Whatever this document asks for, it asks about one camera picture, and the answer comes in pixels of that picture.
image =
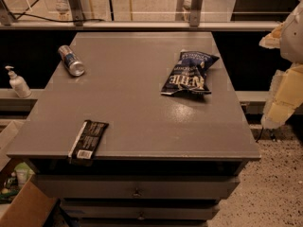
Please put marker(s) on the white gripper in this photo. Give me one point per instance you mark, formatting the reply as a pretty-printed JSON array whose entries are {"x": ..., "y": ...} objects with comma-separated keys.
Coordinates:
[{"x": 294, "y": 38}]

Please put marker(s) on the silver blue redbull can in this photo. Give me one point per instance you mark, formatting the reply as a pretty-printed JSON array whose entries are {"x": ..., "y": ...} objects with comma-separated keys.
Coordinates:
[{"x": 70, "y": 61}]

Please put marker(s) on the blue Kettle chips bag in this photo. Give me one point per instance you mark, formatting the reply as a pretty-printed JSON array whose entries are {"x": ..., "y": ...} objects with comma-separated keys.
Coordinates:
[{"x": 189, "y": 74}]

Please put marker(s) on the black snack bar wrapper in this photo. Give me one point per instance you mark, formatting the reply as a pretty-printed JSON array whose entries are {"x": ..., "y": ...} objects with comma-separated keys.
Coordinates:
[{"x": 86, "y": 143}]

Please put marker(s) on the white pump soap bottle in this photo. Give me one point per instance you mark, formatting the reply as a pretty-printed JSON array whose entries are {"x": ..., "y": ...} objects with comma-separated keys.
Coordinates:
[{"x": 17, "y": 83}]

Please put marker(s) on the green white bottle in box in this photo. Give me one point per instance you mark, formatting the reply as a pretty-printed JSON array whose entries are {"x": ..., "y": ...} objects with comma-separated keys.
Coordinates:
[{"x": 23, "y": 172}]

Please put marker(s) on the brown cardboard box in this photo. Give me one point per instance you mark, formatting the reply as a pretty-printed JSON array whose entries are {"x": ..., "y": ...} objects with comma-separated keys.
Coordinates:
[{"x": 31, "y": 207}]

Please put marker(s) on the metal railing frame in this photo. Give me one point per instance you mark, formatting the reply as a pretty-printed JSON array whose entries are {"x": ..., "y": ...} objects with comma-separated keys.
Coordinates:
[{"x": 161, "y": 15}]

